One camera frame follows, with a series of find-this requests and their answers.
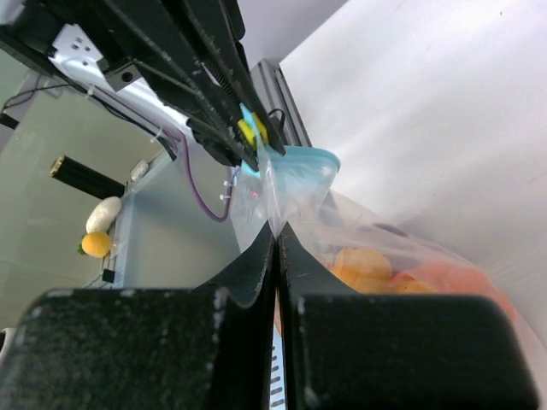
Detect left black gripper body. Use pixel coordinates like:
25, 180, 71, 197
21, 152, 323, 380
0, 0, 247, 95

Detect yellow lemon toy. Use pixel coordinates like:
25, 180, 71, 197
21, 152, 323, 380
78, 231, 112, 259

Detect white slotted cable duct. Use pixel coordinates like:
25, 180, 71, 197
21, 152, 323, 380
269, 328, 286, 410

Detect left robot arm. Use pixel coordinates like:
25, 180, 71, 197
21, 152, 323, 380
1, 0, 285, 168

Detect yellow food pieces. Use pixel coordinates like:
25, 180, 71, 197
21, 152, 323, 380
331, 247, 437, 295

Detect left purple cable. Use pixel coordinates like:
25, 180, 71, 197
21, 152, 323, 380
170, 130, 234, 223

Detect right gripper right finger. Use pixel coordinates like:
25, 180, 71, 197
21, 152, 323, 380
278, 225, 538, 409

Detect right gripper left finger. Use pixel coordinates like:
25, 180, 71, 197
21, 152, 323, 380
1, 226, 275, 409

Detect white oval toy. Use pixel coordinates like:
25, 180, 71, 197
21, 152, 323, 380
85, 196, 122, 233

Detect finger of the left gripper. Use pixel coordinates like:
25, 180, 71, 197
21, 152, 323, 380
171, 1, 285, 156
72, 1, 257, 168

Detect clear zip top bag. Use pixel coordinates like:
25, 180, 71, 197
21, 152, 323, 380
228, 104, 547, 372

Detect black cylindrical post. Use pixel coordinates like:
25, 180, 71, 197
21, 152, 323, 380
50, 155, 125, 200

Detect orange fruit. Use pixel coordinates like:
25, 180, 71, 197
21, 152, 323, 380
391, 261, 517, 320

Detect aluminium rail frame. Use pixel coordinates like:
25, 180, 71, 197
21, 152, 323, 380
250, 59, 312, 147

